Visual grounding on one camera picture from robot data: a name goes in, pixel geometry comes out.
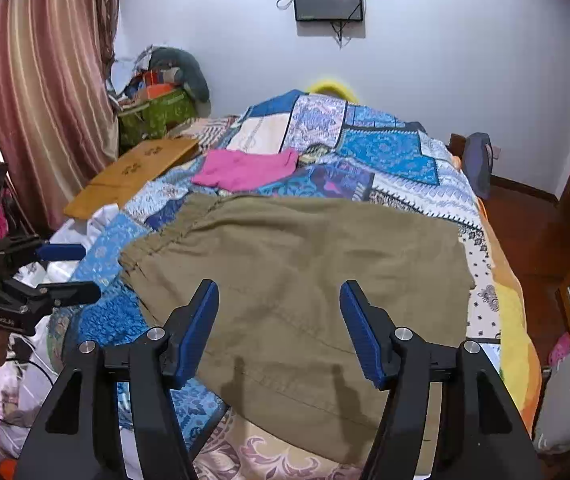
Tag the pink folded garment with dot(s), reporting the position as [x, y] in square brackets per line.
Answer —
[237, 171]

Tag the wooden lap table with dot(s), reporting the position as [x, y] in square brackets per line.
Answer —
[120, 181]

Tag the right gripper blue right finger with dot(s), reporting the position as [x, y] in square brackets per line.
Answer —
[370, 330]

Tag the yellow orange bed sheet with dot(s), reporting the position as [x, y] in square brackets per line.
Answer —
[520, 365]

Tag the striped pink curtain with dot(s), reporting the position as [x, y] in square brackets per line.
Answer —
[57, 126]

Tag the yellow pillow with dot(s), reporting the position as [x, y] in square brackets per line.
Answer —
[330, 87]

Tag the green patterned bag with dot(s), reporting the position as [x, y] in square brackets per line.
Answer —
[152, 119]

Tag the blue patchwork bedspread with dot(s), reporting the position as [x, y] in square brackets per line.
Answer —
[344, 150]

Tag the dark blue backpack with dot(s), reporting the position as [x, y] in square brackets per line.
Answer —
[477, 163]

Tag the olive green pants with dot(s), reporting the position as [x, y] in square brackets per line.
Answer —
[279, 352]

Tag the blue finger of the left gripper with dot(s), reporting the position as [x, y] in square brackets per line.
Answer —
[71, 293]
[60, 252]

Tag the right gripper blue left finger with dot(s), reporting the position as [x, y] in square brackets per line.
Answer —
[188, 330]

